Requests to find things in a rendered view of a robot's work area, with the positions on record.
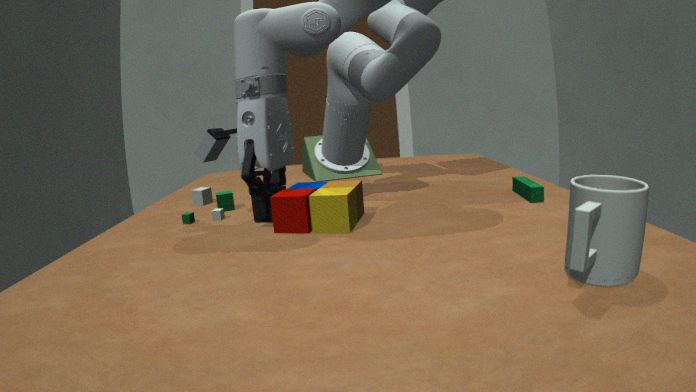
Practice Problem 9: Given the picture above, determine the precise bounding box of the red cube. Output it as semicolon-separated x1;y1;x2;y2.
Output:
270;188;317;234

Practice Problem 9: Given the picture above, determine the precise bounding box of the blue cube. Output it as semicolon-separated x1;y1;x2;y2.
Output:
288;182;328;190

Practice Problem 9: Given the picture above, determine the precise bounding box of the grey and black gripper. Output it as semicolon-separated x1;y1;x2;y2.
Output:
236;93;294;223

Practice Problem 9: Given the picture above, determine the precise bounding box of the grey mug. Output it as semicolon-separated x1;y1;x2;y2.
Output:
565;175;649;287

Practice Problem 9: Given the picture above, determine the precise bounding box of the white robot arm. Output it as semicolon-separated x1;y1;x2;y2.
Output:
234;0;443;174

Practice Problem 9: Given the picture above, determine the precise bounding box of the yellow cube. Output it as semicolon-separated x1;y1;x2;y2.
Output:
309;187;358;234

